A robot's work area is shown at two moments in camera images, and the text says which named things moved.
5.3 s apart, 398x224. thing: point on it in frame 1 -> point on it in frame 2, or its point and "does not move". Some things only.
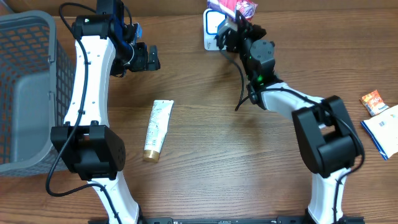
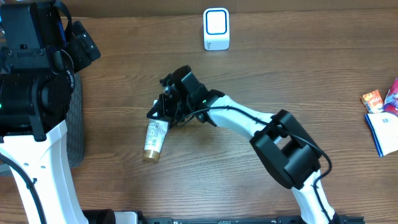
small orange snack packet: (373, 102) does not move
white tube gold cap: (157, 129) does not move
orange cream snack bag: (383, 129) does not move
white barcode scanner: (212, 18) does not move
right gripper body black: (239, 43) -> (171, 106)
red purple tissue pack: (247, 9) -> (390, 102)
